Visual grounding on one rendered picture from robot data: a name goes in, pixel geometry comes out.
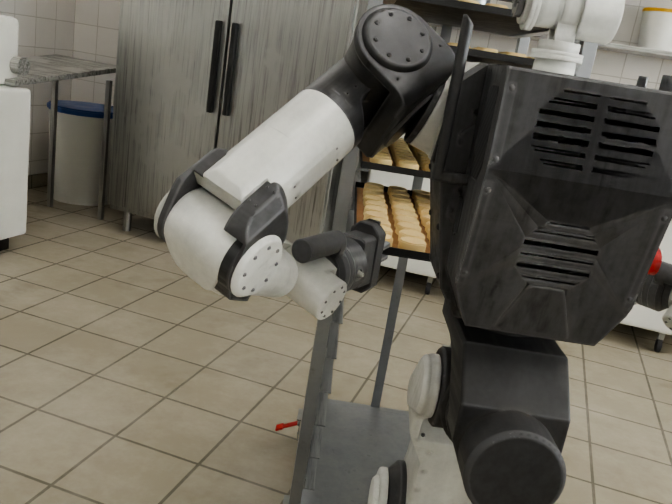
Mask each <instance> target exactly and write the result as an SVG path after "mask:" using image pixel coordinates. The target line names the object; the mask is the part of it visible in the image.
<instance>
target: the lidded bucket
mask: <svg viewBox="0 0 672 504"><path fill-rule="evenodd" d="M642 11H643V15H642V22H641V28H640V34H639V40H638V47H642V48H649V49H657V50H664V51H671V52H672V9H668V8H657V7H646V8H643V10H642Z"/></svg>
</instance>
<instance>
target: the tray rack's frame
mask: <svg viewBox="0 0 672 504"><path fill-rule="evenodd" d="M452 27H453V26H447V25H442V30H441V35H440V37H441V38H442V39H443V40H444V41H445V42H446V43H449V42H450V37H451V32H452ZM529 42H530V37H524V38H518V39H517V44H516V49H515V53H520V54H525V55H527V51H528V46H529ZM422 183H423V178H422V177H416V176H414V178H413V184H412V189H411V190H412V191H413V190H421V188H422ZM407 261H408V258H403V257H399V258H398V263H397V269H396V274H395V279H394V285H393V290H392V295H391V301H390V306H389V311H388V317H387V322H386V327H385V333H384V338H383V343H382V349H381V354H380V359H379V364H378V370H377V375H376V380H375V386H374V391H373V396H372V402H371V405H365V404H359V403H352V402H346V401H339V400H333V399H328V400H327V411H326V423H325V427H323V429H322V440H321V450H320V459H317V469H316V479H315V489H314V491H313V490H307V489H303V493H302V499H301V504H368V496H369V490H370V484H371V480H372V478H373V477H374V476H375V475H377V472H378V469H379V468H380V467H382V466H383V467H387V468H388V467H390V466H391V465H392V464H393V463H395V462H396V461H397V460H404V458H405V455H406V453H407V450H408V447H409V443H410V440H411V436H410V429H409V411H404V410H397V409H391V408H384V407H380V402H381V397H382V391H383V386H384V381H385V376H386V371H387V365H388V360H389V355H390V350H391V345H392V339H393V334H394V329H395V324H396V318H397V313H398V308H399V303H400V298H401V292H402V287H403V282H404V277H405V272H406V266H407Z"/></svg>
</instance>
